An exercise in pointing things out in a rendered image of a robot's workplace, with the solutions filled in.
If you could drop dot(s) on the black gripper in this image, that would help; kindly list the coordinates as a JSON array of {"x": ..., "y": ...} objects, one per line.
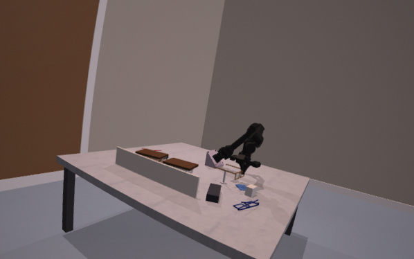
[{"x": 244, "y": 166}]

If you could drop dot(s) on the white flat panel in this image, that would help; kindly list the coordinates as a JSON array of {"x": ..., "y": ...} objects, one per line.
[{"x": 173, "y": 178}]

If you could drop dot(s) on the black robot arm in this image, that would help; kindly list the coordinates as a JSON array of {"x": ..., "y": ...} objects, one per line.
[{"x": 252, "y": 139}]

